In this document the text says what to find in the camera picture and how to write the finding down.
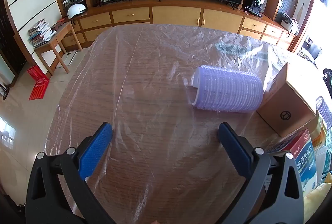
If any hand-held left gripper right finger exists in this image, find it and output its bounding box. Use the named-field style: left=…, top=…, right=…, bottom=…
left=218, top=122, right=305, bottom=224

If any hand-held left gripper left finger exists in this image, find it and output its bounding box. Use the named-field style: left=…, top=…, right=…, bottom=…
left=25, top=122, right=115, bottom=224

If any blue and white medicine box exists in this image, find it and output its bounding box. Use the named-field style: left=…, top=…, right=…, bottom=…
left=265, top=129, right=318, bottom=195

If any brown cardboard box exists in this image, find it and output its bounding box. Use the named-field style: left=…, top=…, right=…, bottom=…
left=256, top=62, right=322, bottom=138

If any yellow tin can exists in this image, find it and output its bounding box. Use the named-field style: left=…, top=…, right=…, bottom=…
left=310, top=114, right=332, bottom=188

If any red bag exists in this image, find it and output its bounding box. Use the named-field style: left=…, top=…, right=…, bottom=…
left=28, top=65, right=50, bottom=101

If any white bathroom scale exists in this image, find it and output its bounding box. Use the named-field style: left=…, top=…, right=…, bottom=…
left=56, top=50, right=78, bottom=68

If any small wooden side table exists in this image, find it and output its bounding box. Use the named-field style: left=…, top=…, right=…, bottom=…
left=34, top=22, right=83, bottom=76

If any stack of books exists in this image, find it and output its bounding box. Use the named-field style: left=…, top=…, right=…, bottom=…
left=28, top=19, right=57, bottom=47

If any white basket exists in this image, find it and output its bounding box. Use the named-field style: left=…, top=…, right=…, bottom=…
left=281, top=14, right=299, bottom=30

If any white helmet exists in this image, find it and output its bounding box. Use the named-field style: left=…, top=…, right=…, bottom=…
left=67, top=3, right=87, bottom=19

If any wooden television cabinet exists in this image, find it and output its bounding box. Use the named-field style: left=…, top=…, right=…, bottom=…
left=52, top=0, right=297, bottom=52

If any black coffee machine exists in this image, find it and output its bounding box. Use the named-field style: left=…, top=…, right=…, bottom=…
left=250, top=0, right=265, bottom=17

